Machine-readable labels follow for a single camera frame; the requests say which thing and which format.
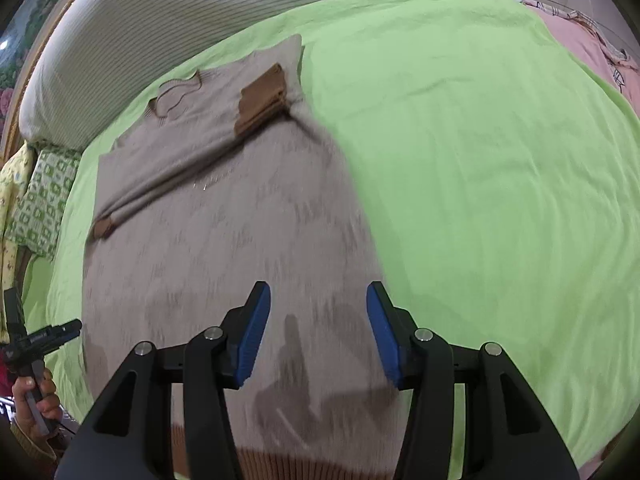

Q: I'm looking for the green bed sheet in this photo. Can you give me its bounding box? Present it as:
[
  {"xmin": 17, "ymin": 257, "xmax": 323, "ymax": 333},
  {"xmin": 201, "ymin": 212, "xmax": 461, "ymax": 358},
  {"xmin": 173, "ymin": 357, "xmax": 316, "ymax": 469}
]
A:
[{"xmin": 22, "ymin": 0, "xmax": 640, "ymax": 467}]

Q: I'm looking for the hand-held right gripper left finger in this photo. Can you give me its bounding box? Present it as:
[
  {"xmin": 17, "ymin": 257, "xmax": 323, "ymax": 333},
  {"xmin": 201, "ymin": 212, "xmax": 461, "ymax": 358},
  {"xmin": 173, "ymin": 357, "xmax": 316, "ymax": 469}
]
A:
[{"xmin": 54, "ymin": 281, "xmax": 272, "ymax": 480}]

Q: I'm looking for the person's left hand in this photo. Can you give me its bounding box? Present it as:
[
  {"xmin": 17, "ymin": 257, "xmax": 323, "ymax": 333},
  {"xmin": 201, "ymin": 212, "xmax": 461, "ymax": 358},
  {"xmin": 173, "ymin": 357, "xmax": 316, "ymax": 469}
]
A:
[{"xmin": 11, "ymin": 367, "xmax": 60, "ymax": 442}]

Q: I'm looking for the pink printed blanket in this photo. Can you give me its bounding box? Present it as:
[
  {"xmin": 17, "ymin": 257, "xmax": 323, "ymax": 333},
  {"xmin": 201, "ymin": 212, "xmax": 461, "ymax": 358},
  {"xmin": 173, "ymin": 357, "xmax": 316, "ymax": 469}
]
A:
[{"xmin": 520, "ymin": 0, "xmax": 640, "ymax": 111}]

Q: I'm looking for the green checked printed pillow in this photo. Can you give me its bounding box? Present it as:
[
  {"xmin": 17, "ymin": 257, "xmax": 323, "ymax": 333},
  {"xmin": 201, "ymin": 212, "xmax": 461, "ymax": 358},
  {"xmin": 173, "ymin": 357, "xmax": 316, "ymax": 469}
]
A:
[{"xmin": 5, "ymin": 147, "xmax": 83, "ymax": 261}]

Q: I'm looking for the yellow printed blanket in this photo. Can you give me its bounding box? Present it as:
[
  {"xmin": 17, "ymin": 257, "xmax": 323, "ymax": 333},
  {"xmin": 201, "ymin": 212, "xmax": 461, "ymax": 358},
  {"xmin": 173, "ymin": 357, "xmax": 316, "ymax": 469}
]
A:
[{"xmin": 0, "ymin": 142, "xmax": 38, "ymax": 311}]

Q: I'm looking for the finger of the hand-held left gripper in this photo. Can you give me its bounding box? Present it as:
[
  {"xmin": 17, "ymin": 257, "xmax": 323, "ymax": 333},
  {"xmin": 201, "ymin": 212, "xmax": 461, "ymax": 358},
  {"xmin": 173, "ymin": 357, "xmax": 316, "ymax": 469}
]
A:
[
  {"xmin": 4, "ymin": 287, "xmax": 26, "ymax": 343},
  {"xmin": 30, "ymin": 319, "xmax": 83, "ymax": 353}
]

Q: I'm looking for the grey towel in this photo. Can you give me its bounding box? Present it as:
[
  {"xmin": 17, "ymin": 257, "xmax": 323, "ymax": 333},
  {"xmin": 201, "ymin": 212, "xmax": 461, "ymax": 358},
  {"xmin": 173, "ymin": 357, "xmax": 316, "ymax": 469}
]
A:
[{"xmin": 80, "ymin": 34, "xmax": 416, "ymax": 480}]

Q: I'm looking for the striped long pillow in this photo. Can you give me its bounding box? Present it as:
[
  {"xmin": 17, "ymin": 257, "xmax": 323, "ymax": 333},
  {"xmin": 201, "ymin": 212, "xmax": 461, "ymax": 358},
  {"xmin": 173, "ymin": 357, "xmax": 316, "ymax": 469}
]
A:
[{"xmin": 19, "ymin": 0, "xmax": 526, "ymax": 151}]

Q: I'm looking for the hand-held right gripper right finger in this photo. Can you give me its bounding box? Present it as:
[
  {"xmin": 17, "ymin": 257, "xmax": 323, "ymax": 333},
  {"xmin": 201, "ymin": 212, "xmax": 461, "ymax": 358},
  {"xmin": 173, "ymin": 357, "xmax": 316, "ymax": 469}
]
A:
[{"xmin": 366, "ymin": 281, "xmax": 581, "ymax": 480}]

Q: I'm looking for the person's left forearm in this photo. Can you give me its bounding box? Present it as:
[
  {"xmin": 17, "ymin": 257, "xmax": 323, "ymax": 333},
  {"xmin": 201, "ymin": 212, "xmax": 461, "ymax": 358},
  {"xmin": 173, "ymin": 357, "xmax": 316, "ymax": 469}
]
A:
[{"xmin": 0, "ymin": 417, "xmax": 57, "ymax": 463}]

